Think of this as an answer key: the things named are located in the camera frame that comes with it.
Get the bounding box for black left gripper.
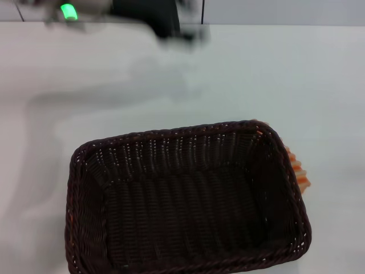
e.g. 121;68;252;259
111;0;212;53

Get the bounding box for dark brown woven basket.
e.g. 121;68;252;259
64;119;313;274

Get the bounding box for orange striped bread roll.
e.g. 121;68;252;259
255;118;311;198

